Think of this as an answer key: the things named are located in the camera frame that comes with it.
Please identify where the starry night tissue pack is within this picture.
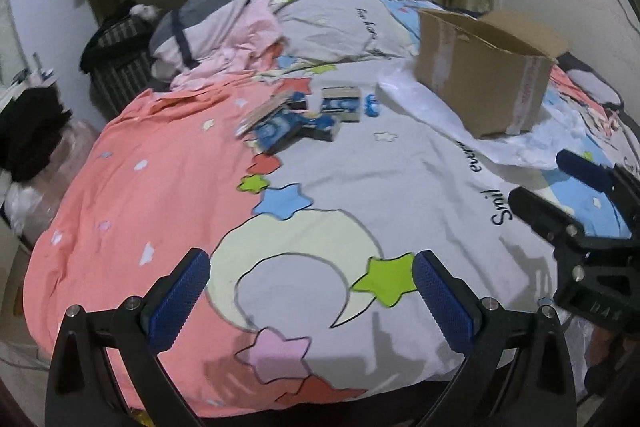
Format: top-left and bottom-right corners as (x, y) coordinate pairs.
(254, 107), (304, 154)

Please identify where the bag of wooden chopsticks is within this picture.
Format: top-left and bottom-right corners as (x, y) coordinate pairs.
(234, 90), (294, 139)

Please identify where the white plastic bag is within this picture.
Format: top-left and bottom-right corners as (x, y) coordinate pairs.
(378, 60), (587, 170)

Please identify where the brown cardboard box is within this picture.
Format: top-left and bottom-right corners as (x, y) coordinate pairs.
(416, 9), (570, 128)

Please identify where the cartoon patterned bed quilt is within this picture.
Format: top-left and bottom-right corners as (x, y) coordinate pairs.
(22, 0), (640, 417)

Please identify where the small blue toy figure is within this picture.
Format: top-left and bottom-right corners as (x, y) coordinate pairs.
(364, 93), (380, 118)

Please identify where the black striped laundry basket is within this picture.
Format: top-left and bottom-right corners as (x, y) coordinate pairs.
(79, 0), (155, 120)

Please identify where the grey pink folded blanket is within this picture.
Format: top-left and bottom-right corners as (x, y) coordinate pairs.
(149, 0), (284, 92)

